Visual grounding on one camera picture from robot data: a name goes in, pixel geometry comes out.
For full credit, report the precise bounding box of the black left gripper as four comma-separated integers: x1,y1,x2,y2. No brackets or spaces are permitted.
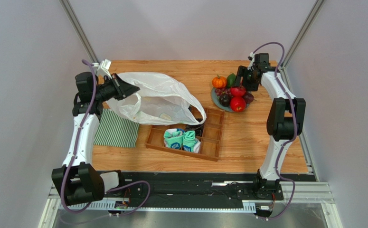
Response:
93,74,139,103

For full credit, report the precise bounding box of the red pomegranate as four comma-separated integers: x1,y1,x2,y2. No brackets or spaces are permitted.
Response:
230,86,246,97

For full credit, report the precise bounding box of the dark purple plum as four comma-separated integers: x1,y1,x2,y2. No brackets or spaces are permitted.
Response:
219,94,232,107

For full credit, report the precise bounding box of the red apple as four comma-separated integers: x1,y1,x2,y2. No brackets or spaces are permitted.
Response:
230,96,247,112

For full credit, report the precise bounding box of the white plastic bag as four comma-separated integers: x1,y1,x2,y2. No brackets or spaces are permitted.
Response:
106,72,207,125

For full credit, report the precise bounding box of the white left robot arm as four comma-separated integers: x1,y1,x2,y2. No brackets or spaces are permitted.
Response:
51,72,139,207

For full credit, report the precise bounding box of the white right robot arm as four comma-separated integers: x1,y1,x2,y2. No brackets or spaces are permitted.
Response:
236,53,306,199

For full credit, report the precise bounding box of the green avocado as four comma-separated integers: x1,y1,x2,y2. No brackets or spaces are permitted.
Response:
226,73,236,88

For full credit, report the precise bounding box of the small orange pumpkin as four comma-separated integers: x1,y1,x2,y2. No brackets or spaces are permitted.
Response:
212,75,227,89

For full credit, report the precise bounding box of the red grapes bunch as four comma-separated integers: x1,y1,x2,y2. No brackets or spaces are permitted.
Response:
215,88,233,98

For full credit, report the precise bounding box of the grey plate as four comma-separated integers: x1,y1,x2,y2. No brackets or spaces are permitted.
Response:
211,88,250,112

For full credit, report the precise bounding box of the green striped cloth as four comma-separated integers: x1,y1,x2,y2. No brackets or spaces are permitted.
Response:
94,109,140,148

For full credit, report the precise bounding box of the left teal rolled sock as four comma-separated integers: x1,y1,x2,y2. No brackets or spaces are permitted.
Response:
163,128,185,150

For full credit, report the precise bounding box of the teal rolled sock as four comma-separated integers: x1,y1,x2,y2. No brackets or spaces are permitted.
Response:
163,128,185,150
182,131,201,153

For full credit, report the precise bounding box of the wooden divided tray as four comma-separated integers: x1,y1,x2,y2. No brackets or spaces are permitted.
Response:
145,108,225,162

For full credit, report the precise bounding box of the right teal rolled sock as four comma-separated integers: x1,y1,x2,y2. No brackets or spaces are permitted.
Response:
182,131,201,153

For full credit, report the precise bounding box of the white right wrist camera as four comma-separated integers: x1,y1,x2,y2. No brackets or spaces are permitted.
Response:
247,52,255,70

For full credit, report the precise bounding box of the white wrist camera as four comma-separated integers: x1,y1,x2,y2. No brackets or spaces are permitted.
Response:
247,52,255,70
92,59,112,79

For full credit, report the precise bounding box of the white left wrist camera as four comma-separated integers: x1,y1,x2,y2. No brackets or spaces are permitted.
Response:
92,59,112,79

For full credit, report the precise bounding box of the black rolled cable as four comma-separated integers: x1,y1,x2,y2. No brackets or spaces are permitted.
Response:
185,119,205,137

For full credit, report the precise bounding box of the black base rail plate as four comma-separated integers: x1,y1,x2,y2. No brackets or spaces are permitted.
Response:
93,171,317,209

